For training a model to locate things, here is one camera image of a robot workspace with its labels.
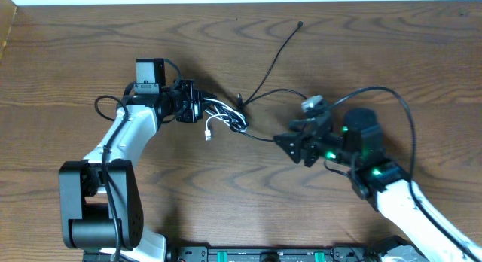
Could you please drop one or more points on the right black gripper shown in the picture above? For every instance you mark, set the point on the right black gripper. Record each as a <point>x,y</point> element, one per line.
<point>311,142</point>

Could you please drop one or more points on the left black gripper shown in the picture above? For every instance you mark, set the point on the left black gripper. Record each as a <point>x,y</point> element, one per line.
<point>192,101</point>

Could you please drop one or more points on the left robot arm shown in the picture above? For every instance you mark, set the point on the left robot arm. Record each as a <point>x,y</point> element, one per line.
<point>101,210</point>

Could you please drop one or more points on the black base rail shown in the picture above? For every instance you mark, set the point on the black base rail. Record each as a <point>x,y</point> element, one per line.
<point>343,253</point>

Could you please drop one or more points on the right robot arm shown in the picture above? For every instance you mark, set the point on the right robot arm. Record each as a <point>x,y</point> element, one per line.
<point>378,179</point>

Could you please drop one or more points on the cardboard panel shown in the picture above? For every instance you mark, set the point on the cardboard panel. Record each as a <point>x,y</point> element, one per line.
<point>8,11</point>

